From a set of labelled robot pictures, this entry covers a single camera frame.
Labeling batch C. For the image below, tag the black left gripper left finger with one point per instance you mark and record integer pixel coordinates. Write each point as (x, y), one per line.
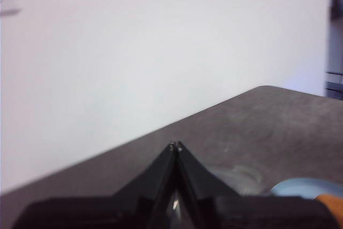
(158, 180)

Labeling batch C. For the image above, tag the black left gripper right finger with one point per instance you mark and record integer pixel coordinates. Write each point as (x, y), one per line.
(195, 180)

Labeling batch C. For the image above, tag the glass lid with green knob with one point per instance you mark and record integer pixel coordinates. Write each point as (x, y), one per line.
(241, 178)

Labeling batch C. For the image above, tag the brown potato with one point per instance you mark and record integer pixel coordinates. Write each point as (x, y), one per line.
(333, 207)

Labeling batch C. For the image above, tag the blue round plate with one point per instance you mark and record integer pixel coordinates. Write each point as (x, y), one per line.
(300, 187)

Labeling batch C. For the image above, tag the dark metal rack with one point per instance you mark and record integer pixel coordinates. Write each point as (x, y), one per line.
(335, 84)

